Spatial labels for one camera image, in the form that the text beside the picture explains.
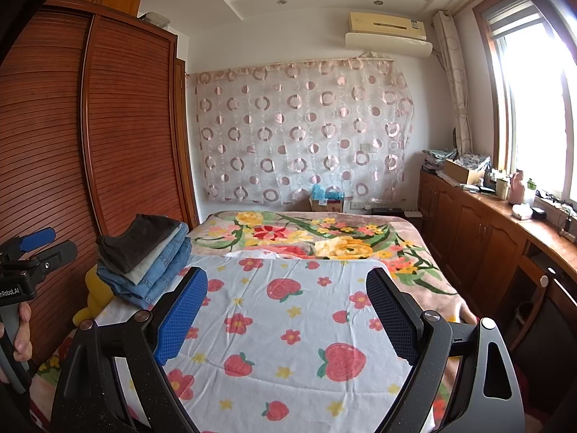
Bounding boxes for pink bottle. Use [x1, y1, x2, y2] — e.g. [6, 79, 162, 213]
[508, 169, 526, 204]

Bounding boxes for pink floral blanket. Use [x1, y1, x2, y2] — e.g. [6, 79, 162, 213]
[29, 210, 479, 420]

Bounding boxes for folded grey pants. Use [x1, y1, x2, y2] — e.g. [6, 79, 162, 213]
[124, 226, 183, 286]

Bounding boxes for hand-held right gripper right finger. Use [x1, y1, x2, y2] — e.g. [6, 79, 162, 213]
[366, 267, 526, 433]

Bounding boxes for white storage box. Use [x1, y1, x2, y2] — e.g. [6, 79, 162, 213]
[137, 11, 171, 28]

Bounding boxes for long wooden cabinet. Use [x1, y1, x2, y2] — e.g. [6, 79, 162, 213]
[417, 167, 577, 362]

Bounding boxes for circle-patterned sheer curtain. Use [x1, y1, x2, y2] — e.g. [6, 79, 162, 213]
[187, 56, 415, 204]

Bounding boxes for wooden-framed window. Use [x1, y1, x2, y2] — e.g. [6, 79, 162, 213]
[471, 0, 577, 208]

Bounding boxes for wooden slatted wardrobe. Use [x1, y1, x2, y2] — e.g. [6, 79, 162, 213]
[0, 0, 199, 371]

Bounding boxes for beige air conditioner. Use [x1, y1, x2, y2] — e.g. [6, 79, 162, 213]
[347, 11, 427, 41]

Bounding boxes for open cardboard box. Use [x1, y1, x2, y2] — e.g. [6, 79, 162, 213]
[444, 153, 491, 185]

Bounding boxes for yellow plush toy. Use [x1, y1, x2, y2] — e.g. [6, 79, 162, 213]
[73, 264, 115, 328]

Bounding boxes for person's left hand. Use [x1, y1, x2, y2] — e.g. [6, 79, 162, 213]
[0, 301, 34, 384]

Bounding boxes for stack of books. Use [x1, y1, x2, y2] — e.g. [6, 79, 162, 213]
[421, 149, 456, 172]

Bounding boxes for blue plastic bag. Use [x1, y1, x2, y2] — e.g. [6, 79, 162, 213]
[311, 185, 344, 201]

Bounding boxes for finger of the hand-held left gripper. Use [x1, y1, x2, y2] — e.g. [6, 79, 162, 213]
[9, 228, 57, 255]
[34, 240, 78, 276]

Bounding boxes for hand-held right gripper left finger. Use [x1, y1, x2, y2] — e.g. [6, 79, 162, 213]
[49, 267, 209, 433]

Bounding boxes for folded blue jeans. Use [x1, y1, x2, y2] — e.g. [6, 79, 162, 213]
[108, 239, 194, 310]

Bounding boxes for stack of folded clothes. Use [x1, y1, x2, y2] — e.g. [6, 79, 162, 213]
[97, 223, 190, 296]

